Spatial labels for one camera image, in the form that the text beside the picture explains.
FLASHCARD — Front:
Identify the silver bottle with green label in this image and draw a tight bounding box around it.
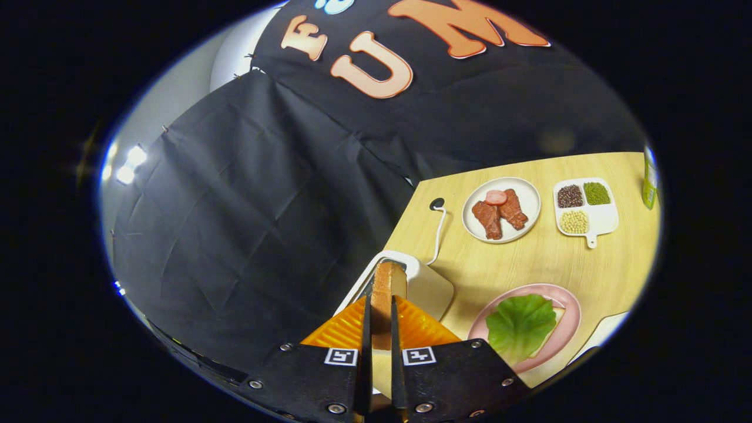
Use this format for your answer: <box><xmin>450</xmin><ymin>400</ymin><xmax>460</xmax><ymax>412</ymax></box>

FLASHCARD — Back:
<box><xmin>642</xmin><ymin>146</ymin><xmax>660</xmax><ymax>210</ymax></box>

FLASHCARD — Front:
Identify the pile of yellow soybeans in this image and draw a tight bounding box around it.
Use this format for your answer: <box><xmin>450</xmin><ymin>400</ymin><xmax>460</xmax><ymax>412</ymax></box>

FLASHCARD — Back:
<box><xmin>560</xmin><ymin>210</ymin><xmax>589</xmax><ymax>234</ymax></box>

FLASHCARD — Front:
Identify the pile of dark red beans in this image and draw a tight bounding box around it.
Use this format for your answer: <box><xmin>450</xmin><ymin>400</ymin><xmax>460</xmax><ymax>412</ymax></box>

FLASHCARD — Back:
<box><xmin>557</xmin><ymin>184</ymin><xmax>584</xmax><ymax>209</ymax></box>

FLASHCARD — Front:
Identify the white divided dish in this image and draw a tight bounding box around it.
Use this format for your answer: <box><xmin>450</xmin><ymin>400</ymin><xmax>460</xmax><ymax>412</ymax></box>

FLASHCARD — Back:
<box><xmin>553</xmin><ymin>177</ymin><xmax>620</xmax><ymax>249</ymax></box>

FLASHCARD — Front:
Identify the round white plate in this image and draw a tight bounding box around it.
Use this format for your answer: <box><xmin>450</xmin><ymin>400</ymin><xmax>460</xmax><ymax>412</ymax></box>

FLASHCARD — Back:
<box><xmin>462</xmin><ymin>177</ymin><xmax>542</xmax><ymax>244</ymax></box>

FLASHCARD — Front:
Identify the white shallow dish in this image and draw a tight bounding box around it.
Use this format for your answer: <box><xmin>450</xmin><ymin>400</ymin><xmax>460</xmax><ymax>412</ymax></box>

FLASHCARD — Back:
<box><xmin>567</xmin><ymin>311</ymin><xmax>630</xmax><ymax>368</ymax></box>

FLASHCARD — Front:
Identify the pink plate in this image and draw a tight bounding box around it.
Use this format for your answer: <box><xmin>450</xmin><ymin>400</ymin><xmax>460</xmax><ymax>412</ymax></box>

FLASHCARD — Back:
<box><xmin>468</xmin><ymin>283</ymin><xmax>582</xmax><ymax>374</ymax></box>

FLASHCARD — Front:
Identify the white toaster cable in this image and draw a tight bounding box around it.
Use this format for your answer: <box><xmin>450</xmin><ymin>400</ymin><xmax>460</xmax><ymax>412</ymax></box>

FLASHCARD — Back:
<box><xmin>424</xmin><ymin>198</ymin><xmax>448</xmax><ymax>266</ymax></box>

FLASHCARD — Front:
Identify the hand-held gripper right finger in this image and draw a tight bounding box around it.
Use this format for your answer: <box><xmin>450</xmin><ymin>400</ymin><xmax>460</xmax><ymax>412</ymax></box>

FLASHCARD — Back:
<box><xmin>390</xmin><ymin>295</ymin><xmax>532</xmax><ymax>423</ymax></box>

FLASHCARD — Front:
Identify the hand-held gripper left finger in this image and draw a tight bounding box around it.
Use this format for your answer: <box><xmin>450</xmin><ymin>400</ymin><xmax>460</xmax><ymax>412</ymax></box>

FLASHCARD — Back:
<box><xmin>238</xmin><ymin>296</ymin><xmax>374</xmax><ymax>423</ymax></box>

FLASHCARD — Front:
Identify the brown toast bread slice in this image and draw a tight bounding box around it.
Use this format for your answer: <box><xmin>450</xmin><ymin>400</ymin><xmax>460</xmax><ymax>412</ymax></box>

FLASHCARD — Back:
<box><xmin>369</xmin><ymin>261</ymin><xmax>408</xmax><ymax>400</ymax></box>

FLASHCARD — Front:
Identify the pile of green beans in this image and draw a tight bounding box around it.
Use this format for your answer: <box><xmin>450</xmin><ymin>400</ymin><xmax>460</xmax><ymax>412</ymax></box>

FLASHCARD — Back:
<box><xmin>583</xmin><ymin>182</ymin><xmax>612</xmax><ymax>206</ymax></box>

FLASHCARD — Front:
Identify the black backdrop cloth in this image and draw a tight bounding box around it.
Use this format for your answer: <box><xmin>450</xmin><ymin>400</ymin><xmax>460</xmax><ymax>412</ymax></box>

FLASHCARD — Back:
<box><xmin>112</xmin><ymin>0</ymin><xmax>647</xmax><ymax>377</ymax></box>

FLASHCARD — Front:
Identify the ceiling light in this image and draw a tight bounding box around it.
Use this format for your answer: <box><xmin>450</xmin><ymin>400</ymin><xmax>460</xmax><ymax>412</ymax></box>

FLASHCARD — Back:
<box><xmin>100</xmin><ymin>141</ymin><xmax>150</xmax><ymax>186</ymax></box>

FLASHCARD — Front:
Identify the white toaster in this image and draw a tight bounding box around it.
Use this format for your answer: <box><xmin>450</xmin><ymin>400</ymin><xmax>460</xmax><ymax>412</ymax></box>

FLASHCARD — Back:
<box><xmin>334</xmin><ymin>250</ymin><xmax>455</xmax><ymax>323</ymax></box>

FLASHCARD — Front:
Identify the white sandwich bread slice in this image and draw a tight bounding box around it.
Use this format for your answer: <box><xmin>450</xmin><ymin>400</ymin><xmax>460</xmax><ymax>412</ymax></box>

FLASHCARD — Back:
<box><xmin>529</xmin><ymin>305</ymin><xmax>566</xmax><ymax>359</ymax></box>

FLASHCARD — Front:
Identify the green lettuce leaf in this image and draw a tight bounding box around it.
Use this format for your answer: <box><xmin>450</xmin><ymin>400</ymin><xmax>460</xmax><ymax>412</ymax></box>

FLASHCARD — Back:
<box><xmin>485</xmin><ymin>294</ymin><xmax>558</xmax><ymax>366</ymax></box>

